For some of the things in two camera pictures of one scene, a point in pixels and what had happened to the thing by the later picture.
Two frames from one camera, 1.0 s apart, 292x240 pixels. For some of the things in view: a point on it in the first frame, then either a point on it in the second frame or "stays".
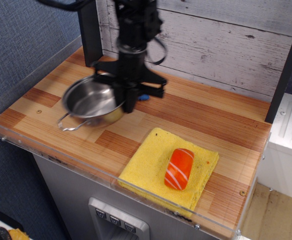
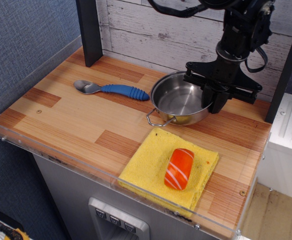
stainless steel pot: x=89 y=100 -> x=175 y=98
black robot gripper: x=129 y=70 -> x=223 y=72
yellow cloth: x=146 y=171 stays
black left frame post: x=90 y=30 stays
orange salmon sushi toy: x=179 y=168 stays
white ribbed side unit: x=283 y=168 stays
